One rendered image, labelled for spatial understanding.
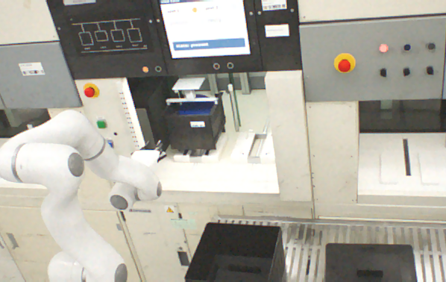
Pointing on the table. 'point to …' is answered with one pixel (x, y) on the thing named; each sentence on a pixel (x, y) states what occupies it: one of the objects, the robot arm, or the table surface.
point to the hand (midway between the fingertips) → (154, 146)
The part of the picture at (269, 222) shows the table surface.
